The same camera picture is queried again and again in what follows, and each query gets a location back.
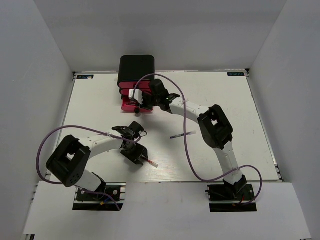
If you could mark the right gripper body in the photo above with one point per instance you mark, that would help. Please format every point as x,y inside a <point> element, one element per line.
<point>155,100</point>

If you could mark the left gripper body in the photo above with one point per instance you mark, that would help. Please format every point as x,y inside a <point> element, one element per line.
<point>134,151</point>

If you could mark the red pen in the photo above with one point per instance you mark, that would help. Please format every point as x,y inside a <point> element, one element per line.
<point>151,163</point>

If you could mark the pink drawer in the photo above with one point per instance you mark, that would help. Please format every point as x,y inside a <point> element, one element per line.
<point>135,109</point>
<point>131,85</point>
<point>125,92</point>

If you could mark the purple pen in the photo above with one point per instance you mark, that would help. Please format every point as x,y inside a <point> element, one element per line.
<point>182,135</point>

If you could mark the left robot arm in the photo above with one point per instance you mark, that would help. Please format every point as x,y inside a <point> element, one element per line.
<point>69,160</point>

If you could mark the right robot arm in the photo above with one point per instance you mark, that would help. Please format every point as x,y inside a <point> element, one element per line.
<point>215,128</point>

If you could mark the black drawer cabinet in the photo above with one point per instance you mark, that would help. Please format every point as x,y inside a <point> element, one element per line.
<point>133,67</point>

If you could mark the left blue label sticker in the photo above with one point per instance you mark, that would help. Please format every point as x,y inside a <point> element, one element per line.
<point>85,77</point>

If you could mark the blue label sticker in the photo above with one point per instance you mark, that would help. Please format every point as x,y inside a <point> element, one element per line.
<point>236,74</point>
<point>85,77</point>

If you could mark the right blue label sticker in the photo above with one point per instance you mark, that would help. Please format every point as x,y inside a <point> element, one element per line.
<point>236,74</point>

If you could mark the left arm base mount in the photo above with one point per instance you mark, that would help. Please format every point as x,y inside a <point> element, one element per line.
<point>112,200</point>

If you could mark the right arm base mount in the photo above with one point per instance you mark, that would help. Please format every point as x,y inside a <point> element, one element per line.
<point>222,200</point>

